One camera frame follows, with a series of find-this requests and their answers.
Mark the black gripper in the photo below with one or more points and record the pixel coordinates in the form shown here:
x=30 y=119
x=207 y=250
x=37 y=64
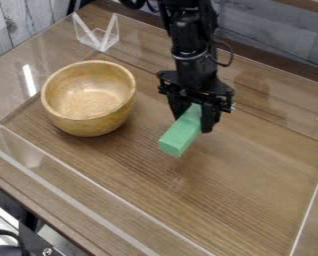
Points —
x=192 y=84

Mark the green rectangular block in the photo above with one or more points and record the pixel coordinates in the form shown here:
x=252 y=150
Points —
x=181 y=133

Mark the wooden bowl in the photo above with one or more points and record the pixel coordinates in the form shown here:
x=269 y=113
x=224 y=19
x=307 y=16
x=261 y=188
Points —
x=88 y=97

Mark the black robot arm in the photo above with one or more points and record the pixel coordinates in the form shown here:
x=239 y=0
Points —
x=199 y=52

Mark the clear acrylic corner bracket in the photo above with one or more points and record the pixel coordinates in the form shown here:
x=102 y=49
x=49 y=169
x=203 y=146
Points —
x=96 y=38

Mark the black metal bracket with bolt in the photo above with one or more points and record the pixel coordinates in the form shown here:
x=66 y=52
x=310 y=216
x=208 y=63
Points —
x=33 y=245

